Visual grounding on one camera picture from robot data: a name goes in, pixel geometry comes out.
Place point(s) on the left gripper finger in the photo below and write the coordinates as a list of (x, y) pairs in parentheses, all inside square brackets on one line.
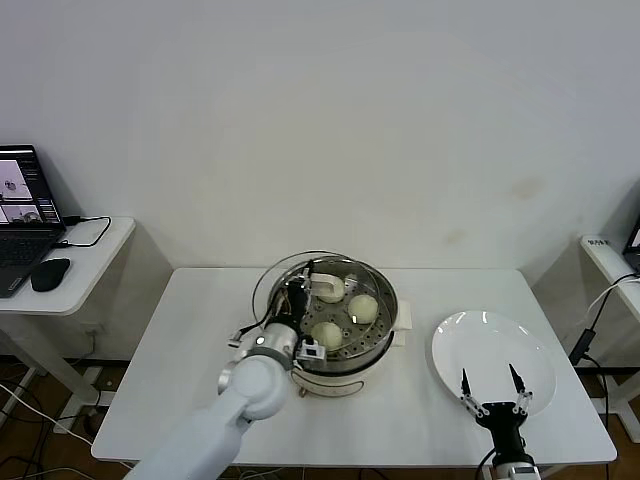
[(284, 304), (308, 282)]

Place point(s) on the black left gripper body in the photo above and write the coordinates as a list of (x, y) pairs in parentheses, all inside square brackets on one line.
[(297, 305)]

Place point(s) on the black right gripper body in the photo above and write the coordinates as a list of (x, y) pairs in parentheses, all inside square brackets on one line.
[(505, 430)]

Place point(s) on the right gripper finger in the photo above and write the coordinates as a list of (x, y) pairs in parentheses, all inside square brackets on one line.
[(475, 406), (522, 400)]

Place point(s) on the white steamed baozi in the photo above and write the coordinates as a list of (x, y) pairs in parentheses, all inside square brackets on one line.
[(330, 298), (327, 334), (362, 307)]

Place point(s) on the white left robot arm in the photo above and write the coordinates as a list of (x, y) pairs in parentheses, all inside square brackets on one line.
[(250, 385)]

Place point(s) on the stainless steel steamer basket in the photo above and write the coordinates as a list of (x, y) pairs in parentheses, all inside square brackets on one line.
[(372, 330)]

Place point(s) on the white round plate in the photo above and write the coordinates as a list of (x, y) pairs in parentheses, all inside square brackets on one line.
[(490, 345)]

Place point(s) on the white electric cooking pot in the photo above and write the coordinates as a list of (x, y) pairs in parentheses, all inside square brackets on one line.
[(330, 385)]

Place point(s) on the white side table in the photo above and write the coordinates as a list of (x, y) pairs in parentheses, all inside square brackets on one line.
[(90, 280), (607, 260)]

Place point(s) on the dark screen device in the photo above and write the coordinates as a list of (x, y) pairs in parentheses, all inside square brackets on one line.
[(634, 245)]

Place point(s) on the black computer mouse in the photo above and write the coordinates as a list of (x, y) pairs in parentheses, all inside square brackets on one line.
[(50, 274)]

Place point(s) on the computer monitor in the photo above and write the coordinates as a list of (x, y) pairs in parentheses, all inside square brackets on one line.
[(25, 240)]

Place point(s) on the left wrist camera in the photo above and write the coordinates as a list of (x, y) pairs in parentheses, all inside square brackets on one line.
[(311, 351)]

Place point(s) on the white wall socket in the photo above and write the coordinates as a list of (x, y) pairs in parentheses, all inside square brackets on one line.
[(94, 330)]

